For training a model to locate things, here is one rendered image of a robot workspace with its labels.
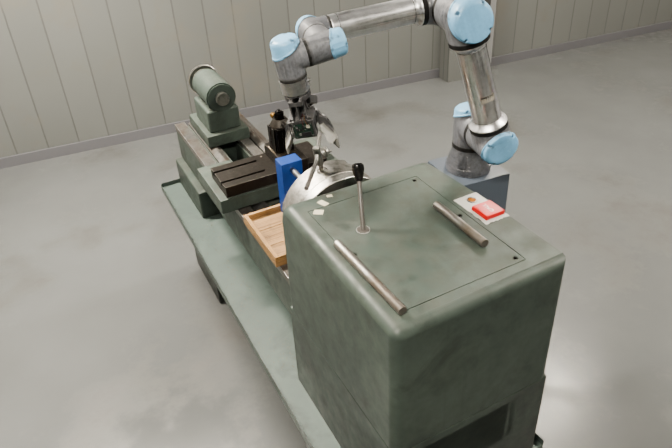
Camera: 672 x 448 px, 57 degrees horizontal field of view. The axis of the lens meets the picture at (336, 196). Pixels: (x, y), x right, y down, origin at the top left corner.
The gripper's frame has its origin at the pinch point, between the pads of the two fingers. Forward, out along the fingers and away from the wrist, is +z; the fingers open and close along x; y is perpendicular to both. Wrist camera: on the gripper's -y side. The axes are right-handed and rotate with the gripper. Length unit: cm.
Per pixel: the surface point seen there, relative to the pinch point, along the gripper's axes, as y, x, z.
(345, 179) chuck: 1.2, 7.1, 10.8
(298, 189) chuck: 1.0, -7.6, 12.6
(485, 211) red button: 23, 45, 11
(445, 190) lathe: 10.6, 35.6, 11.8
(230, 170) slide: -47, -47, 34
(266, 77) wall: -306, -99, 118
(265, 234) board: -15, -29, 42
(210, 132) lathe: -89, -67, 40
